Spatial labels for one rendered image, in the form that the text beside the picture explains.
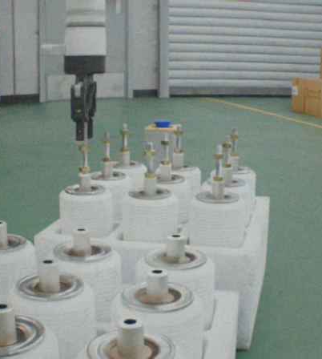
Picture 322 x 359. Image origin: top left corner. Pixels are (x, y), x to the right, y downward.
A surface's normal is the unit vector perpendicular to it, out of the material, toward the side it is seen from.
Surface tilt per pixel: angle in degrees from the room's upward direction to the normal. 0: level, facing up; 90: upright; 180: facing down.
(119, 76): 90
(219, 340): 0
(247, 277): 90
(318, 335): 0
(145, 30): 90
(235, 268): 90
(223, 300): 0
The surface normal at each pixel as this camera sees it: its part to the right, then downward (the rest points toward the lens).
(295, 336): 0.00, -0.98
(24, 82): 0.27, 0.20
